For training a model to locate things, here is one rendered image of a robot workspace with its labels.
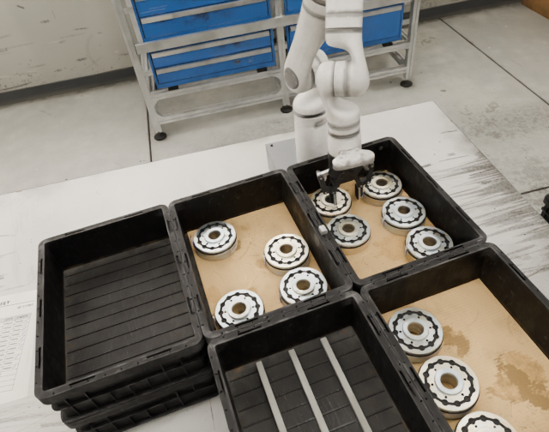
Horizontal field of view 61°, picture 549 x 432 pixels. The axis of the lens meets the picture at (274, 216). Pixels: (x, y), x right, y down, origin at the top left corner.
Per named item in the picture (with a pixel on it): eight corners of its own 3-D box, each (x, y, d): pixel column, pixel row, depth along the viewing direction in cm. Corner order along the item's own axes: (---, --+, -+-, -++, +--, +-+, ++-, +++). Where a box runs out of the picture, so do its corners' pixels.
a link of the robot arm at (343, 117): (316, 137, 100) (358, 139, 97) (311, 70, 89) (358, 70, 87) (322, 119, 104) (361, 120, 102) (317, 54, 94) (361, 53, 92)
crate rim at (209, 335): (169, 209, 113) (166, 201, 111) (285, 174, 118) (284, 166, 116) (207, 348, 85) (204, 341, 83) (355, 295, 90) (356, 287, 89)
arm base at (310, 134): (292, 154, 141) (288, 105, 129) (321, 147, 142) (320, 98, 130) (302, 172, 134) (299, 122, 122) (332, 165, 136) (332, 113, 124)
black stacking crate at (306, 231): (179, 236, 119) (168, 204, 111) (287, 202, 124) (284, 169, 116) (217, 371, 92) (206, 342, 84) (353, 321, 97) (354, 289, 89)
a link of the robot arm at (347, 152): (334, 172, 98) (334, 148, 94) (320, 144, 107) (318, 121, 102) (376, 163, 99) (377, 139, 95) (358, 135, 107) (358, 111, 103)
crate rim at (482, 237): (285, 174, 118) (284, 166, 116) (390, 142, 123) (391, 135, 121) (356, 294, 90) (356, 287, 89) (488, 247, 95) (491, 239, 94)
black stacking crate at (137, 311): (60, 273, 114) (39, 243, 106) (177, 236, 119) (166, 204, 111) (63, 428, 87) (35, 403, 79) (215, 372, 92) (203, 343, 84)
